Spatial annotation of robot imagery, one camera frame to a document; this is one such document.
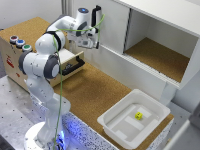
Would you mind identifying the red button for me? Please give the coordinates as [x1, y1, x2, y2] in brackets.
[9, 35, 19, 45]

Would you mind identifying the black drawer handle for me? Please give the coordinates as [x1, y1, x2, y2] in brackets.
[61, 55, 86, 76]

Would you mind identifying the wooden drawer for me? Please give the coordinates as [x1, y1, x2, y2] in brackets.
[57, 49, 86, 84]

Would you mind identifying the white sliding door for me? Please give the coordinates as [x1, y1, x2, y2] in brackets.
[71, 0, 131, 55]

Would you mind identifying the green cable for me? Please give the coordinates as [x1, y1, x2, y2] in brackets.
[51, 13, 106, 150]

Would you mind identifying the green button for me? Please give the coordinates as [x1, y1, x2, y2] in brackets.
[21, 44, 33, 54]

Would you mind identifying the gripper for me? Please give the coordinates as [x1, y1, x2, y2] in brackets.
[74, 32, 100, 51]

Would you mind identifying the blue button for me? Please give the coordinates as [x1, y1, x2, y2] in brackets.
[15, 38, 26, 49]

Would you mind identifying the yellow block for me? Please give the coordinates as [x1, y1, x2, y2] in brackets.
[134, 112, 144, 121]

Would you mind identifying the white plastic box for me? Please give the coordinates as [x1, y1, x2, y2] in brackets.
[96, 88, 172, 150]

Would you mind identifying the wooden drawer box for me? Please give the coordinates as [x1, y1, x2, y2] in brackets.
[0, 16, 85, 93]

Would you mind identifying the black door handle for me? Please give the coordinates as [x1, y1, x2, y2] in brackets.
[91, 4, 103, 35]

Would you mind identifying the white cabinet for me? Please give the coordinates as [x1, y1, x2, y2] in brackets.
[67, 0, 200, 108]

